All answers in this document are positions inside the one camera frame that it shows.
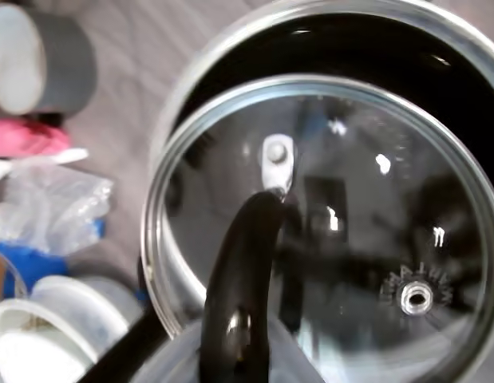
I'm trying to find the gripper left finger with grey tip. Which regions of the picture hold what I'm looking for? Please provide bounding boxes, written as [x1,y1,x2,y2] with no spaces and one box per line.
[132,320,204,383]

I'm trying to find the gripper right finger with grey tip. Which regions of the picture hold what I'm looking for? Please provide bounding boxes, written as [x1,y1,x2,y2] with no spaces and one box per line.
[265,317,326,383]

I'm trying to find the glass lid black handle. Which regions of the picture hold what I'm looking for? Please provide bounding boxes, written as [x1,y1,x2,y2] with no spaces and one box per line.
[140,73,494,383]

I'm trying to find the white round container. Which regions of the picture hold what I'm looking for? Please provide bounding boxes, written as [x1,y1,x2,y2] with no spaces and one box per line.
[30,274,144,361]

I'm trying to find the white bowl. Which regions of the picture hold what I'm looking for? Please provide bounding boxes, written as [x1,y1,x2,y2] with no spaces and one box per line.
[0,297,101,383]

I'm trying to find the blue object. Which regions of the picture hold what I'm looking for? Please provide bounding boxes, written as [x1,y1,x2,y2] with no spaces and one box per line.
[0,217,109,301]

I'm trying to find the clear plastic bag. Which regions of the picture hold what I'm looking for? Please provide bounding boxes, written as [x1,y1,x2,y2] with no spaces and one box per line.
[0,162,116,257]

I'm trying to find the white plastic piece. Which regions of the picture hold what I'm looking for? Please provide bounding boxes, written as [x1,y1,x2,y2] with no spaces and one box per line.
[0,148,90,183]

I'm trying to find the pink cloth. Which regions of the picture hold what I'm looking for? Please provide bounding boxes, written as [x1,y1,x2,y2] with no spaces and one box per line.
[0,118,71,159]

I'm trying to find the grey cylindrical container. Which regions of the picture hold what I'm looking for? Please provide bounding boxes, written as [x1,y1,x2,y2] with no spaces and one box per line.
[0,2,99,119]

